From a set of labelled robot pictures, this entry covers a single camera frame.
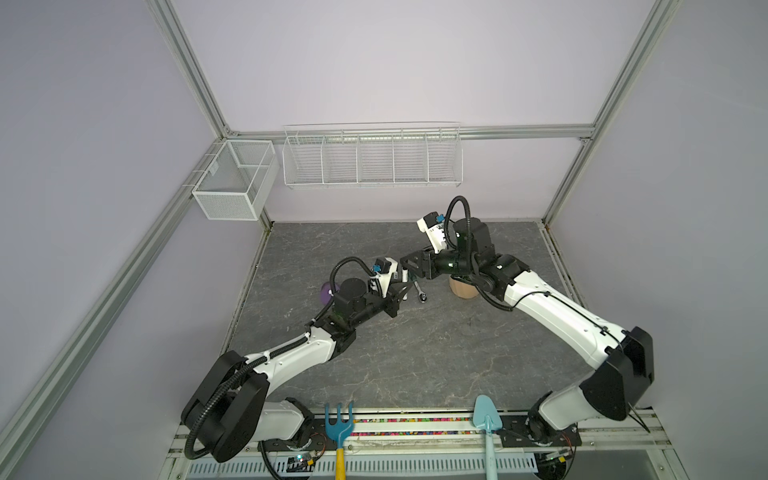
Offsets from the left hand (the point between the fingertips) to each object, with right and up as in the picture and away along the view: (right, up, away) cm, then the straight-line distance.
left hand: (410, 283), depth 78 cm
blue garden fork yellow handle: (-18, -36, -4) cm, 41 cm away
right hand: (-2, +7, -5) cm, 9 cm away
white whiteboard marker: (-2, +2, -3) cm, 4 cm away
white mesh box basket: (-58, +33, +24) cm, 71 cm away
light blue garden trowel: (+19, -33, -4) cm, 38 cm away
